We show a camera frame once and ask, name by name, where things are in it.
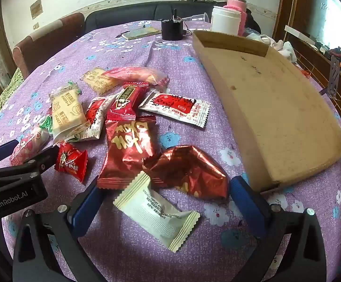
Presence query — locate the black cylindrical container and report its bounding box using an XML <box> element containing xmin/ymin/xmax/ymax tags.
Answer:
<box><xmin>161</xmin><ymin>8</ymin><xmax>186</xmax><ymax>41</ymax></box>

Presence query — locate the white cloth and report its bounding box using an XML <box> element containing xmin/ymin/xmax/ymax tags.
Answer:
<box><xmin>259</xmin><ymin>34</ymin><xmax>297</xmax><ymax>63</ymax></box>

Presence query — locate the red foil packet gold print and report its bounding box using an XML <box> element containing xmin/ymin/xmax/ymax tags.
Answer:
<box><xmin>97</xmin><ymin>115</ymin><xmax>160</xmax><ymax>190</ymax></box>

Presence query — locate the green snack packet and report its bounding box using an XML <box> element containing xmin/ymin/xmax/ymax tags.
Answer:
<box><xmin>38</xmin><ymin>114</ymin><xmax>54</xmax><ymax>137</ymax></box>

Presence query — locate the green cushion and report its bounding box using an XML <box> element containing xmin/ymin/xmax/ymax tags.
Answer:
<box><xmin>0</xmin><ymin>67</ymin><xmax>27</xmax><ymax>113</ymax></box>

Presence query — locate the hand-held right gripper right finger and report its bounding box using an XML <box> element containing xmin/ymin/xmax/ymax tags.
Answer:
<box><xmin>229</xmin><ymin>176</ymin><xmax>327</xmax><ymax>282</ymax></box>

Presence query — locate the wooden framed glass partition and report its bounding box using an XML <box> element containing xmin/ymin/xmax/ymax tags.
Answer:
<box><xmin>273</xmin><ymin>0</ymin><xmax>341</xmax><ymax>53</ymax></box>

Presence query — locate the pink sleeved bottle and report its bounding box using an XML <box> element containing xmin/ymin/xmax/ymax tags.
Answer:
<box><xmin>227</xmin><ymin>0</ymin><xmax>250</xmax><ymax>36</ymax></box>

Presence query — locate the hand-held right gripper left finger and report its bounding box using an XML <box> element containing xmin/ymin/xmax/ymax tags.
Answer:
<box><xmin>12</xmin><ymin>176</ymin><xmax>108</xmax><ymax>282</ymax></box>

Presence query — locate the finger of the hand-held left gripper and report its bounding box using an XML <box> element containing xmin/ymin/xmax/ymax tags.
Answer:
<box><xmin>18</xmin><ymin>145</ymin><xmax>60</xmax><ymax>177</ymax></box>
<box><xmin>0</xmin><ymin>139</ymin><xmax>20</xmax><ymax>170</ymax></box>

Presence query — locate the pink cartoon snack packet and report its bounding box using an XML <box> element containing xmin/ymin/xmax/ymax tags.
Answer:
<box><xmin>9</xmin><ymin>126</ymin><xmax>51</xmax><ymax>166</ymax></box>

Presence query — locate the white plastic jar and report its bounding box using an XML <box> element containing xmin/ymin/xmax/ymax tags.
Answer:
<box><xmin>211</xmin><ymin>5</ymin><xmax>243</xmax><ymax>35</ymax></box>

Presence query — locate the red and white snack packet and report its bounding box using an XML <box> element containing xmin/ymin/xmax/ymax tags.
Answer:
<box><xmin>76</xmin><ymin>95</ymin><xmax>118</xmax><ymax>141</ymax></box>

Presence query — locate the pile of tools and cables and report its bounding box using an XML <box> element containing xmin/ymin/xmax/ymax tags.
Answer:
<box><xmin>317</xmin><ymin>44</ymin><xmax>341</xmax><ymax>83</ymax></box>

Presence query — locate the clear plastic cup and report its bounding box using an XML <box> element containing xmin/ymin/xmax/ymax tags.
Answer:
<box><xmin>186</xmin><ymin>12</ymin><xmax>211</xmax><ymax>32</ymax></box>

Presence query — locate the pink transparent snack packet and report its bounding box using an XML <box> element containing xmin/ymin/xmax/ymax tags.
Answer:
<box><xmin>101</xmin><ymin>66</ymin><xmax>170</xmax><ymax>87</ymax></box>

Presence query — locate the small red candy packet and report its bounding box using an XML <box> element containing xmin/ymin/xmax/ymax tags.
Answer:
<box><xmin>54</xmin><ymin>142</ymin><xmax>88</xmax><ymax>183</ymax></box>

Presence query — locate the small wall plaque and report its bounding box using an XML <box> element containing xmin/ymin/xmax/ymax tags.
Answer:
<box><xmin>30</xmin><ymin>0</ymin><xmax>43</xmax><ymax>18</ymax></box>

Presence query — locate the brown chair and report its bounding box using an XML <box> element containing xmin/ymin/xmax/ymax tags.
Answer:
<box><xmin>12</xmin><ymin>12</ymin><xmax>86</xmax><ymax>80</ymax></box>

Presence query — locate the yellow cracker packet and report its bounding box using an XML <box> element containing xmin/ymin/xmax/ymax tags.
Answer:
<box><xmin>49</xmin><ymin>83</ymin><xmax>92</xmax><ymax>145</ymax></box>

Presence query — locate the metal phone stand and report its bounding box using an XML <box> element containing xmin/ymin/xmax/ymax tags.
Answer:
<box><xmin>320</xmin><ymin>54</ymin><xmax>341</xmax><ymax>100</ymax></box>

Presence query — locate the yellow notebook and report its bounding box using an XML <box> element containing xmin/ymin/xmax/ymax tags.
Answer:
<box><xmin>121</xmin><ymin>26</ymin><xmax>162</xmax><ymax>41</ymax></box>

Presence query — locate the cream white snack packet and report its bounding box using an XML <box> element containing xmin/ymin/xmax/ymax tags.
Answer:
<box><xmin>113</xmin><ymin>170</ymin><xmax>201</xmax><ymax>253</ymax></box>

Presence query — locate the white packet with red label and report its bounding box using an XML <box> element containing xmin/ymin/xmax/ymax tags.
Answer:
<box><xmin>139</xmin><ymin>92</ymin><xmax>211</xmax><ymax>129</ymax></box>

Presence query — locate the dark red snack packet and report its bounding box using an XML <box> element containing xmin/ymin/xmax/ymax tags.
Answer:
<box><xmin>106</xmin><ymin>82</ymin><xmax>150</xmax><ymax>121</ymax></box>

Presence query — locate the beige cracker packet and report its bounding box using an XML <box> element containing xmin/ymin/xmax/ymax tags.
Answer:
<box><xmin>80</xmin><ymin>67</ymin><xmax>124</xmax><ymax>95</ymax></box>

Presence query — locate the purple floral tablecloth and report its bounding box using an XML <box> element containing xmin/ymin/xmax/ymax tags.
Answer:
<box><xmin>0</xmin><ymin>20</ymin><xmax>341</xmax><ymax>282</ymax></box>

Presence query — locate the black sofa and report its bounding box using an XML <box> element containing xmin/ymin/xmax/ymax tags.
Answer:
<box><xmin>85</xmin><ymin>1</ymin><xmax>262</xmax><ymax>34</ymax></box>

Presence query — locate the wooden cabinet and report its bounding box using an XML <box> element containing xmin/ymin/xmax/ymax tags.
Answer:
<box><xmin>285</xmin><ymin>25</ymin><xmax>341</xmax><ymax>141</ymax></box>

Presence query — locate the shallow cardboard box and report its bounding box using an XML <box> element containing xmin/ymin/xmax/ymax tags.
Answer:
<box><xmin>192</xmin><ymin>30</ymin><xmax>341</xmax><ymax>193</ymax></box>

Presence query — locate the flat white box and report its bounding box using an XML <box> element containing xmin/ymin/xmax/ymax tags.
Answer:
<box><xmin>285</xmin><ymin>25</ymin><xmax>318</xmax><ymax>40</ymax></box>

